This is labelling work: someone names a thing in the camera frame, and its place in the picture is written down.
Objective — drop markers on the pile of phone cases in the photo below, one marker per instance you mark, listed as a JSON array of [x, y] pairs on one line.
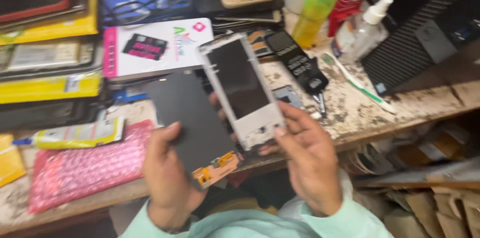
[[45, 48]]

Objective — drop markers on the small metal phone part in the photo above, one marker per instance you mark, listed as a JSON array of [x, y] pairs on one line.
[[288, 96]]

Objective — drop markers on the black phone display panel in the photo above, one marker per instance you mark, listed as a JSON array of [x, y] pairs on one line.
[[195, 121]]

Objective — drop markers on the black computer case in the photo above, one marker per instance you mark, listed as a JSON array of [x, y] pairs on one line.
[[423, 28]]

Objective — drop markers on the shelf with cardboard clutter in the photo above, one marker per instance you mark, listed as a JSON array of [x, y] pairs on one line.
[[416, 178]]

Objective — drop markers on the green plastic bottle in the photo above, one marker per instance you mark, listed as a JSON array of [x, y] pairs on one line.
[[315, 11]]

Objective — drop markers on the green and white toothbrush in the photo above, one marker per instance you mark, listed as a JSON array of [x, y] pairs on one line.
[[356, 82]]

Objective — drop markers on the yellow packet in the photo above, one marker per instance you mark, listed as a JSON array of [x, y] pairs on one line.
[[9, 161]]

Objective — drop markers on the black smartphone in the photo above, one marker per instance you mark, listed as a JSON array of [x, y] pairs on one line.
[[251, 18]]

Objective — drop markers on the white and pink box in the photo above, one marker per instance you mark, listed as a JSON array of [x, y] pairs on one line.
[[153, 48]]

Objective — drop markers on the pink bubble wrap bag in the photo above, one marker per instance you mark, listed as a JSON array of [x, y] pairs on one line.
[[86, 170]]

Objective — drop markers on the person's right hand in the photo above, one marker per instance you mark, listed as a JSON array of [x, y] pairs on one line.
[[309, 163]]

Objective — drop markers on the person's left hand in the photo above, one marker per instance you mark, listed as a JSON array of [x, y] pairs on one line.
[[168, 178]]

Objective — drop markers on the white phone frame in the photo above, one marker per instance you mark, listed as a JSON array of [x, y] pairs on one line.
[[242, 88]]

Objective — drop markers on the yellow glue tube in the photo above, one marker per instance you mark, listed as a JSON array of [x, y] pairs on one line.
[[75, 136]]

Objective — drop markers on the clear spray bottle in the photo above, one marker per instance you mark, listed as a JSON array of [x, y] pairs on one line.
[[365, 31]]

